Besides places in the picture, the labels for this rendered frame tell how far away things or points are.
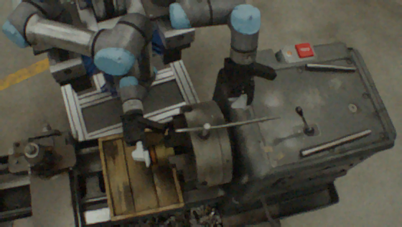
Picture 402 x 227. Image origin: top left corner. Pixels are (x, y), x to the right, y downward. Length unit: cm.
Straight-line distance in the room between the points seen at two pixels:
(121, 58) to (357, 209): 204
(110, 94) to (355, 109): 160
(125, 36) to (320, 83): 72
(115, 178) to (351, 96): 99
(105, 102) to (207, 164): 134
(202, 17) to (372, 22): 271
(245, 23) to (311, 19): 239
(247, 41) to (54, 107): 201
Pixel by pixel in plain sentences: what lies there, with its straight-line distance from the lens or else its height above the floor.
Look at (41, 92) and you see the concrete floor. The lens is 283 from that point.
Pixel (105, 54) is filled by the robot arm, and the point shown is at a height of 145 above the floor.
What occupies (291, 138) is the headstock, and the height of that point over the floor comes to 126.
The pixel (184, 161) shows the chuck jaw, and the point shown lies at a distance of 130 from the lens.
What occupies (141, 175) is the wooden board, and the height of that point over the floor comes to 89.
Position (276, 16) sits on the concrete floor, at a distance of 320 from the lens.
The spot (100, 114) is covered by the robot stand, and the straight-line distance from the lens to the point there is 239.
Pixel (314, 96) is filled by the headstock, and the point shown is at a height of 125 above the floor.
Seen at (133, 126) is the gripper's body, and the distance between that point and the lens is 134.
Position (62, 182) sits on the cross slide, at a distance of 148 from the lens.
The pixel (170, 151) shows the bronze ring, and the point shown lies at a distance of 131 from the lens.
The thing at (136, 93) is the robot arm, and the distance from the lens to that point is 138.
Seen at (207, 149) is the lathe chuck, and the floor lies 122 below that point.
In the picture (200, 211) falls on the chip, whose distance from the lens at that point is 181.
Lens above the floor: 235
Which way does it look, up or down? 66 degrees down
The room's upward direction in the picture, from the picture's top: 9 degrees clockwise
